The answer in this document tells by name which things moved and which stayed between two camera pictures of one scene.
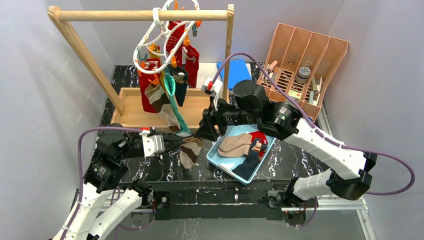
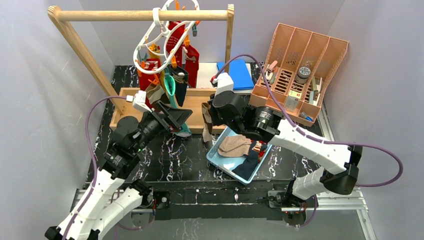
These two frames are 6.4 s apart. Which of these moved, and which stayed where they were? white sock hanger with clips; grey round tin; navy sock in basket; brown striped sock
Moved: brown striped sock
Stayed: navy sock in basket; white sock hanger with clips; grey round tin
